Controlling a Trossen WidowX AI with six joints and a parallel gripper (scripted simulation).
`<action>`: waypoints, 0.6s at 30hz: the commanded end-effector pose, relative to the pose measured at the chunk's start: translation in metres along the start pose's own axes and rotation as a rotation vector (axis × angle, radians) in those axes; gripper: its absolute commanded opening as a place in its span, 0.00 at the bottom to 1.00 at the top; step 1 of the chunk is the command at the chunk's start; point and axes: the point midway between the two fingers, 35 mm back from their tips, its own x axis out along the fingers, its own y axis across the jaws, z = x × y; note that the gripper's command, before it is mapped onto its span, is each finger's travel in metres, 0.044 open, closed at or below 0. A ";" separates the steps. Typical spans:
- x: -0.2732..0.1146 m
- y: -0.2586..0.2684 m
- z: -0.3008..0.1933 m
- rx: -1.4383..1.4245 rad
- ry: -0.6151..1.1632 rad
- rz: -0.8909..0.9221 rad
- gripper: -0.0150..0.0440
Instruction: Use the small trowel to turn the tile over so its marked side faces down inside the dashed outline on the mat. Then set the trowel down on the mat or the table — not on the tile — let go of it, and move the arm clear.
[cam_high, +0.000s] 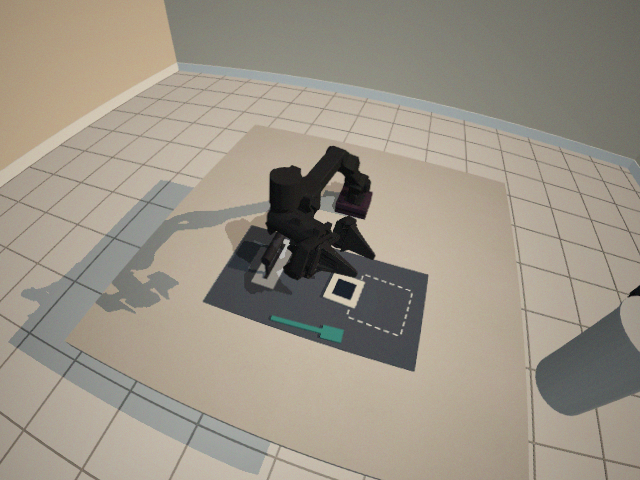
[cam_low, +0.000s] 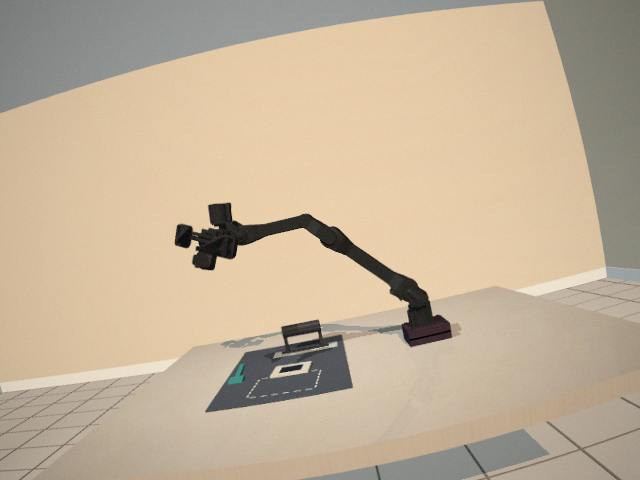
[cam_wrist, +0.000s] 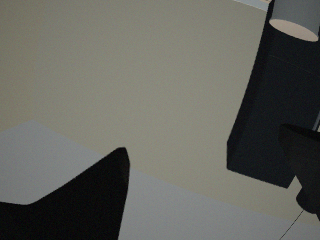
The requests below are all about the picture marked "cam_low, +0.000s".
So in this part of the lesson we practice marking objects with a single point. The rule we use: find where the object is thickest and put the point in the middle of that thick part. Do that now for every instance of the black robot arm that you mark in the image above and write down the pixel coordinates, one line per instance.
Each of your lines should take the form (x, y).
(403, 287)

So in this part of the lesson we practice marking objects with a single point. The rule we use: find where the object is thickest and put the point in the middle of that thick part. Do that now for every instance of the tan square tile with white border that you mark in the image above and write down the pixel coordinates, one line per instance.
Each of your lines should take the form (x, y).
(293, 369)

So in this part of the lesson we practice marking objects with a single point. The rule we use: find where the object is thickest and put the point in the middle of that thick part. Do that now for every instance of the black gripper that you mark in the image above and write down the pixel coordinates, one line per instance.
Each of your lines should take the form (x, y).
(211, 240)

